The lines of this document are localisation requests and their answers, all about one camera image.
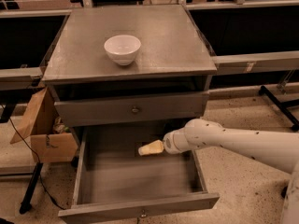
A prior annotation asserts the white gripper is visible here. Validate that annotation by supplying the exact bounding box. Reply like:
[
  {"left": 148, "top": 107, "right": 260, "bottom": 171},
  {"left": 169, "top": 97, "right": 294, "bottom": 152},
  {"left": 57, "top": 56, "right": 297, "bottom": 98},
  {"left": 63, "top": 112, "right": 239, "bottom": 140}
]
[{"left": 138, "top": 129, "right": 187, "bottom": 156}]

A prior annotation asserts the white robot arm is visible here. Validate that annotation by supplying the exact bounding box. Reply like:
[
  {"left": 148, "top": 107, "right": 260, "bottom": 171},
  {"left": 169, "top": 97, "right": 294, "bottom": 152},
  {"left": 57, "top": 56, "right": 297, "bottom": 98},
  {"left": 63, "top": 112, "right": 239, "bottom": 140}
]
[{"left": 138, "top": 119, "right": 299, "bottom": 224}]

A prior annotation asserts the grey top drawer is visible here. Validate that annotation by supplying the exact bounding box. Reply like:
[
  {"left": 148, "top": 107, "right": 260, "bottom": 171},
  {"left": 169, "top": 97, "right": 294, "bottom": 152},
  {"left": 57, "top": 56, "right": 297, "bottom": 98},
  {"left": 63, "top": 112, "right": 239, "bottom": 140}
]
[{"left": 55, "top": 91, "right": 209, "bottom": 127}]

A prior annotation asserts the open grey middle drawer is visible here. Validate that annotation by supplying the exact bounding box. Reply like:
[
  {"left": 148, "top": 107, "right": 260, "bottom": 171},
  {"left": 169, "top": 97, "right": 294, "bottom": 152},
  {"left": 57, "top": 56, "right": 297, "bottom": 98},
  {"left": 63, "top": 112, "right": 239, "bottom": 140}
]
[{"left": 59, "top": 120, "right": 220, "bottom": 224}]

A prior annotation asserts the grey wooden drawer cabinet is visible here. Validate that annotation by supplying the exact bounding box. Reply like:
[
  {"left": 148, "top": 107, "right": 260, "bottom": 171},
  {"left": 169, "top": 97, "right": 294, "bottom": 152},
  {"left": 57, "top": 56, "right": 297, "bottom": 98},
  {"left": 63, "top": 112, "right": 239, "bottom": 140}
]
[{"left": 43, "top": 5, "right": 217, "bottom": 137}]

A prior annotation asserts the brown cardboard box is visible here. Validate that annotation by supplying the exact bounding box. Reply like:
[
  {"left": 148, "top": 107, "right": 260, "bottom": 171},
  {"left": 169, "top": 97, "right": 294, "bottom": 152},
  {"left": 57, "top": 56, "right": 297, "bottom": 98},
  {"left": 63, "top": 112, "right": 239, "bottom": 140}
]
[{"left": 10, "top": 88, "right": 78, "bottom": 163}]

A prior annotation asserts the white ceramic bowl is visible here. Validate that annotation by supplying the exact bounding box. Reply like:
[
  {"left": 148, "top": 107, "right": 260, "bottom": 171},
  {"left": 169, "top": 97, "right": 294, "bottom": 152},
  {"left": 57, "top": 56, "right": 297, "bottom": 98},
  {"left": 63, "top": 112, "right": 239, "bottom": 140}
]
[{"left": 104, "top": 35, "right": 141, "bottom": 65}]

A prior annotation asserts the black stand base right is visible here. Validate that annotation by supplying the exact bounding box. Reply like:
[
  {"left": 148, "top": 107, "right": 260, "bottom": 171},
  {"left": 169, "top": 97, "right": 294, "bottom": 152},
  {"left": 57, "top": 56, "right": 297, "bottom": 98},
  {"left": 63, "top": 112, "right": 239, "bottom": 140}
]
[{"left": 259, "top": 86, "right": 299, "bottom": 132}]

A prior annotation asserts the black stand leg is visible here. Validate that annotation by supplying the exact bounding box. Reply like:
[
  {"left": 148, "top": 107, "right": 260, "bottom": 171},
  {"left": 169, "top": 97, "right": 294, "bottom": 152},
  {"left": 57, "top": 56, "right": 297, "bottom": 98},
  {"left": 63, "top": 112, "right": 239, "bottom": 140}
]
[{"left": 19, "top": 162, "right": 43, "bottom": 215}]

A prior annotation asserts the black cable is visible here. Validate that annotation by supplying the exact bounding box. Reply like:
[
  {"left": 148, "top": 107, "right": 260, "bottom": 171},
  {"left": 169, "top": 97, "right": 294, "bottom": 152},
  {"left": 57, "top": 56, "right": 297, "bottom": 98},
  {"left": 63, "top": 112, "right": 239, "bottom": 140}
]
[{"left": 8, "top": 117, "right": 67, "bottom": 211}]

